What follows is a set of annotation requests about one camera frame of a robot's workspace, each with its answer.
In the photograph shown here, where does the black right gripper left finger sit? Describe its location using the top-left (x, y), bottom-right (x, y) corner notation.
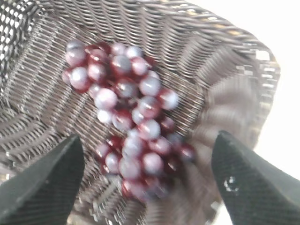
top-left (0, 134), bottom-right (84, 225)

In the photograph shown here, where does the black woven basket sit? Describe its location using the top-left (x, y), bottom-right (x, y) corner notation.
top-left (0, 0), bottom-right (280, 225)

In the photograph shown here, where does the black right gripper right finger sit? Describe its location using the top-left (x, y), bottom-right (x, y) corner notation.
top-left (211, 131), bottom-right (300, 225)

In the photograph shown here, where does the red grape bunch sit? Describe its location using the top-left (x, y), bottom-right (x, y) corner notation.
top-left (62, 39), bottom-right (195, 202)

